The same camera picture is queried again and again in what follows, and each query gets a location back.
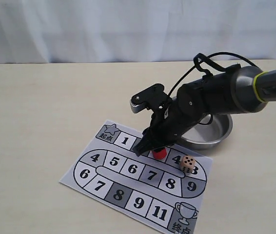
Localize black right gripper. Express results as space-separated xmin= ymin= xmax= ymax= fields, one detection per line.
xmin=133 ymin=97 xmax=204 ymax=156

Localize red cylinder game piece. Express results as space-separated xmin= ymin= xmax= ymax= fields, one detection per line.
xmin=152 ymin=147 xmax=167 ymax=160

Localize wooden die black pips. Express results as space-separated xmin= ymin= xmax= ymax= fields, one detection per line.
xmin=179 ymin=155 xmax=196 ymax=174

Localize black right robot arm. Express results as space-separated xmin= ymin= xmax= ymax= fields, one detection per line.
xmin=130 ymin=64 xmax=276 ymax=156

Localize stainless steel bowl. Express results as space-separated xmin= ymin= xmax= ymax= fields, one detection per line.
xmin=177 ymin=115 xmax=233 ymax=151

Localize paper number game board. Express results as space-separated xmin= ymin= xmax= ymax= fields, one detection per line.
xmin=60 ymin=120 xmax=213 ymax=234

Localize white backdrop curtain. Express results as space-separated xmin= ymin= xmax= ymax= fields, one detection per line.
xmin=0 ymin=0 xmax=276 ymax=63

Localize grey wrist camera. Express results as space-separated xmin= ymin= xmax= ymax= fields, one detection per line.
xmin=130 ymin=83 xmax=171 ymax=114

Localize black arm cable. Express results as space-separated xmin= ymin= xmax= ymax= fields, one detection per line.
xmin=159 ymin=52 xmax=258 ymax=127

